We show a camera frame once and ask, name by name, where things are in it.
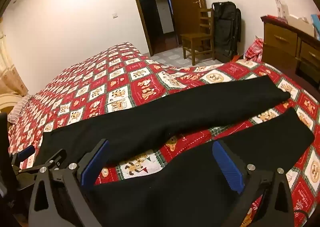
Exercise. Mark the white standing card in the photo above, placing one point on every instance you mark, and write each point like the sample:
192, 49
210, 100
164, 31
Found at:
281, 7

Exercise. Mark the blue flat box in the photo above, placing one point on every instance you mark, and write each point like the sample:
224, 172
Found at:
316, 25

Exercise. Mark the white wall switch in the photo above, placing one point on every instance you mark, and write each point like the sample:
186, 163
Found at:
114, 15

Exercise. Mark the red printed patchwork bedspread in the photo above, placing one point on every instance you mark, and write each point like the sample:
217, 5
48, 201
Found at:
140, 84

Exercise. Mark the black pants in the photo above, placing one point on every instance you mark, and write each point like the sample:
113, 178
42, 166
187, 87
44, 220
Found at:
150, 122

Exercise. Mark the wooden dresser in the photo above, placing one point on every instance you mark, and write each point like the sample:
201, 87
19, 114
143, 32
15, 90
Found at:
280, 39

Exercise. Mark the brown wooden door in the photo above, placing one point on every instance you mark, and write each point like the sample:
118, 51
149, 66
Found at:
185, 4

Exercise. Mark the white cardboard box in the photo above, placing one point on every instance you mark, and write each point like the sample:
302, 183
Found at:
300, 25

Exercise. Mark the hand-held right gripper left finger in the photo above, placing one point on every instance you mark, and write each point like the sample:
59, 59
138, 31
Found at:
96, 164

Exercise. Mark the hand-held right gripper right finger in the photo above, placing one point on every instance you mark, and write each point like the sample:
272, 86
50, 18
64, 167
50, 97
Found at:
228, 167

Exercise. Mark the cream headboard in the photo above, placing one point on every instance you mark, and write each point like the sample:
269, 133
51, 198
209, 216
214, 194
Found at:
8, 102

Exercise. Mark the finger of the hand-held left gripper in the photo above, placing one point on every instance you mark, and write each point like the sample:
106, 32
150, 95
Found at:
26, 153
53, 157

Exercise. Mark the wooden chair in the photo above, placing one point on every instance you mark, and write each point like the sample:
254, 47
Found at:
195, 37

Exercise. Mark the fringed pale pillow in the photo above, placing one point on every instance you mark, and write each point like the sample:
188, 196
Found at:
21, 107

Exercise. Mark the beige patterned curtain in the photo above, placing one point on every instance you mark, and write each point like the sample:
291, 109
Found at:
10, 77

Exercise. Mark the red plaid bag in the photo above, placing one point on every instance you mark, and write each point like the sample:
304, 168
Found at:
255, 49

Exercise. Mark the black luggage bag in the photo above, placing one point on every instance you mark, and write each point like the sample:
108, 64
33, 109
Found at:
225, 32

